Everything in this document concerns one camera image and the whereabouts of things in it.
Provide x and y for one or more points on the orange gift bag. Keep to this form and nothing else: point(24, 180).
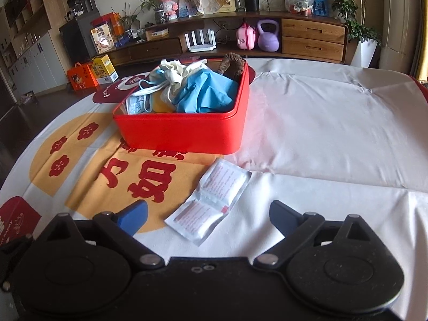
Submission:
point(81, 77)

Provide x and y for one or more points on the small potted orchid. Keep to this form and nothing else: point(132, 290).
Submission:
point(156, 6)

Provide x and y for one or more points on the potted plant white pot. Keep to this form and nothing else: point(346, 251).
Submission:
point(367, 39)

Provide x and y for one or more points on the white sachet packet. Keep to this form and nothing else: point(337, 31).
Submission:
point(218, 190)

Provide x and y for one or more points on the wooden TV cabinet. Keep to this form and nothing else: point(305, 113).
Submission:
point(311, 38)

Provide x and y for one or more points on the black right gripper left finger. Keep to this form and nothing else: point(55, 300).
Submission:
point(118, 229)

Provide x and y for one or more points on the blue water bottle pack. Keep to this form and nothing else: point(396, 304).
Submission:
point(321, 8)

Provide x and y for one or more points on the blue rubber glove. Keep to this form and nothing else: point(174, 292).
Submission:
point(206, 92)

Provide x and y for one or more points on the purple kettlebell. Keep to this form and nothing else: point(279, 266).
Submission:
point(268, 41)

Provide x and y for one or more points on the black cylindrical speaker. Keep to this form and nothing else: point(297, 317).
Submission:
point(252, 5)

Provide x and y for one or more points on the wooden shelf cabinet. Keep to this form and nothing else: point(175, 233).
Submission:
point(32, 53)

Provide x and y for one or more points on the white cloth glove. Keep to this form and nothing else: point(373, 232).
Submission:
point(176, 75)

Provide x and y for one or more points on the white wifi router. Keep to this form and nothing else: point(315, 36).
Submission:
point(200, 40)

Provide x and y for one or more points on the black mini fridge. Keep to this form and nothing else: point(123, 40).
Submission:
point(76, 32)

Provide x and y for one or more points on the white standing air conditioner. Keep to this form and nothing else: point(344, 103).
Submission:
point(400, 31)

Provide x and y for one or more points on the red storage box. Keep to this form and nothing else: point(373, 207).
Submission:
point(210, 133)

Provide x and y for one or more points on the snack box with window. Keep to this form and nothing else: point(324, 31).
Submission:
point(102, 38)

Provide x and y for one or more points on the white blue face mask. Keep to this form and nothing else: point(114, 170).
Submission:
point(139, 101)

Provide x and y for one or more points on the brown hair scrunchie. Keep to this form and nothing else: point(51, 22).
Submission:
point(232, 66)

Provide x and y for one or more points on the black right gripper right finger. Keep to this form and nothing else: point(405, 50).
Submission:
point(299, 231)

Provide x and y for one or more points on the yellow carton box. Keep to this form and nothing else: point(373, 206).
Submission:
point(103, 70)

